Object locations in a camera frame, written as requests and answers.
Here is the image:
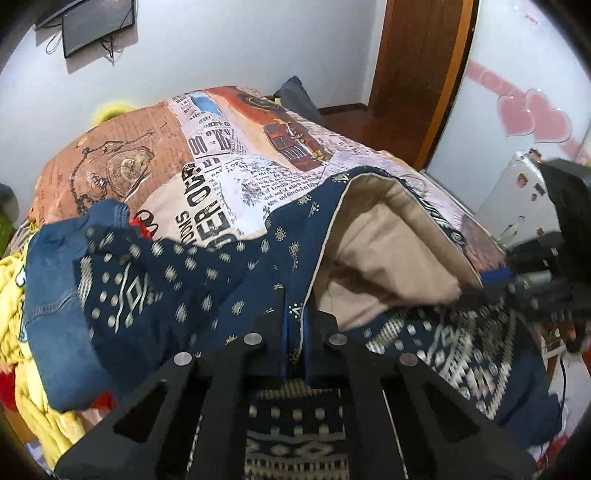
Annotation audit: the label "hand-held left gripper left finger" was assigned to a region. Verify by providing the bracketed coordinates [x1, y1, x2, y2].
[53, 288, 289, 480]

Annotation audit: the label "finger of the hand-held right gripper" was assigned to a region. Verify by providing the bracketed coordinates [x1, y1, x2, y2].
[479, 270, 522, 289]
[458, 282, 528, 315]

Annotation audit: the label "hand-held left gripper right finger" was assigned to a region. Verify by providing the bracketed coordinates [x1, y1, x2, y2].
[302, 295, 539, 480]

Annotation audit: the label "navy patterned zip hoodie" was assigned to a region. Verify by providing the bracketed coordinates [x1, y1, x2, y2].
[74, 165, 564, 480]

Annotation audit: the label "white suitcase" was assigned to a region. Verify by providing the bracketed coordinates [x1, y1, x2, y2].
[475, 150, 561, 246]

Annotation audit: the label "white heart sliding door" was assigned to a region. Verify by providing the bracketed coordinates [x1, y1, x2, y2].
[425, 0, 591, 222]

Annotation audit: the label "newspaper print bed blanket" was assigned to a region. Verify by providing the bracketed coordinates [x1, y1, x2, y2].
[28, 85, 506, 273]

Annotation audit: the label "brown wooden door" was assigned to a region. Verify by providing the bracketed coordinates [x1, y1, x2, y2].
[367, 0, 465, 118]

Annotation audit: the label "blue denim jeans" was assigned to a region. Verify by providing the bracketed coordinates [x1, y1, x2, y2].
[23, 199, 134, 414]

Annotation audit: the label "dark blue cloth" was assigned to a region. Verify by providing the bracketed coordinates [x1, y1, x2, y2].
[272, 76, 320, 124]

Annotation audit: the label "yellow cartoon fleece garment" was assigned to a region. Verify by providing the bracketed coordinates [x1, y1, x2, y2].
[0, 251, 88, 467]

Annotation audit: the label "yellow chair back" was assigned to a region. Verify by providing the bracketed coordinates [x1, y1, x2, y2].
[90, 100, 137, 126]

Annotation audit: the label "red plush cloth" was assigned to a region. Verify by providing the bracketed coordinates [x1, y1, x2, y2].
[0, 360, 21, 411]

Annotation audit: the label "green printed cloth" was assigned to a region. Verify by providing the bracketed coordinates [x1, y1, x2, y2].
[0, 209, 14, 252]

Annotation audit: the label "small black wall monitor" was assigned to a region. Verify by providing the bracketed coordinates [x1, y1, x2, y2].
[61, 0, 136, 59]

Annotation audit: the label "black wall television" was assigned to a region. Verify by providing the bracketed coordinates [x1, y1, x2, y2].
[34, 0, 88, 31]

